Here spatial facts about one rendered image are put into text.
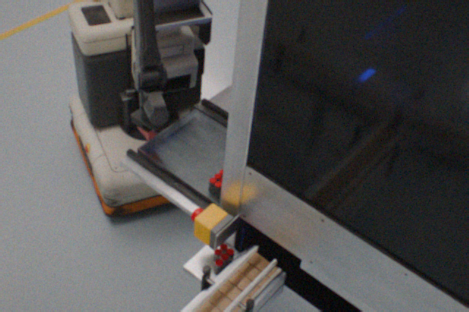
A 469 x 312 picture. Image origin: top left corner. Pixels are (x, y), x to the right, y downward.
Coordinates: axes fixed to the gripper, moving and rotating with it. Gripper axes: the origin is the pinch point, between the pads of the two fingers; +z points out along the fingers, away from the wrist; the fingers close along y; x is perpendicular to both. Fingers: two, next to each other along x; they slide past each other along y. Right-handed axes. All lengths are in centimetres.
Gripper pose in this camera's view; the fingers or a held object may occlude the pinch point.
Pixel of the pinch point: (150, 139)
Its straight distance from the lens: 192.5
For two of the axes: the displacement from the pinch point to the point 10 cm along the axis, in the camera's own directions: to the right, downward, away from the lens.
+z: -0.6, 7.1, 7.0
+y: 7.7, 4.8, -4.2
